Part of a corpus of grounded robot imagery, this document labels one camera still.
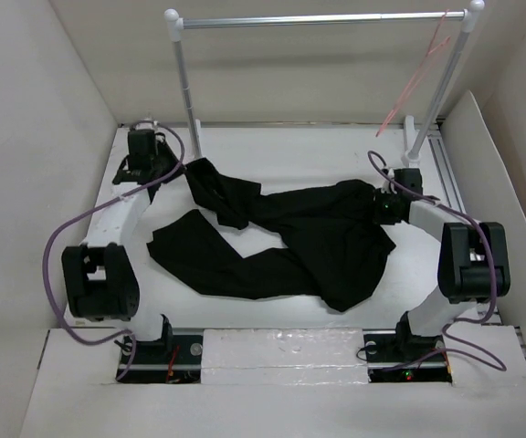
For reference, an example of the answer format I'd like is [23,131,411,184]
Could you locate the purple cable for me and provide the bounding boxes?
[43,119,186,380]
[366,150,507,373]

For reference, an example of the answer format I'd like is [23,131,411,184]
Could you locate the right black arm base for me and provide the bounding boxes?
[356,330,452,383]

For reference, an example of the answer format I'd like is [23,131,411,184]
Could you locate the pink wire hanger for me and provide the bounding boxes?
[375,10,450,138]

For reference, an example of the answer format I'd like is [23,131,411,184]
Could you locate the aluminium rail right side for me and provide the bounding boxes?
[426,119,501,325]

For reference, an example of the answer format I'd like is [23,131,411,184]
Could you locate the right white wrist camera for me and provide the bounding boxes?
[381,168,395,193]

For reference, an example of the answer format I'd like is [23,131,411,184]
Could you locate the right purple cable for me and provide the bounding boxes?
[366,150,507,373]

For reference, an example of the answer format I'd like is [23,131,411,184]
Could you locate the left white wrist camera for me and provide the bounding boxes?
[131,119,160,131]

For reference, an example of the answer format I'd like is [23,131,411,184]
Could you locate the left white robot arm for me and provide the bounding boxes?
[61,128,182,322]

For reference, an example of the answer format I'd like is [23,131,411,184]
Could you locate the white foam block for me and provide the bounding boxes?
[201,328,368,386]

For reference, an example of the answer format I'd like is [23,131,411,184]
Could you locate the white and silver clothes rack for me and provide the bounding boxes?
[163,1,489,167]

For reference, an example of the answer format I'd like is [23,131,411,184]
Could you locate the orange zip tie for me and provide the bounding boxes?
[166,345,180,383]

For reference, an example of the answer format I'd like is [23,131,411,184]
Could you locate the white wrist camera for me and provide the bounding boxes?
[381,168,395,193]
[131,119,160,131]

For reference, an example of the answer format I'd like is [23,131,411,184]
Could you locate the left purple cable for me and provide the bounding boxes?
[43,119,186,380]

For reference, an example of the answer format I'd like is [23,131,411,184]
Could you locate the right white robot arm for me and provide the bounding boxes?
[373,167,510,360]

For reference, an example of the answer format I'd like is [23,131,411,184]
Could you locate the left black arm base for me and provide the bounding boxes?
[116,330,204,385]

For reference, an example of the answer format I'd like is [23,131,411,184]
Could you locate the black trousers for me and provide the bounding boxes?
[147,159,395,312]

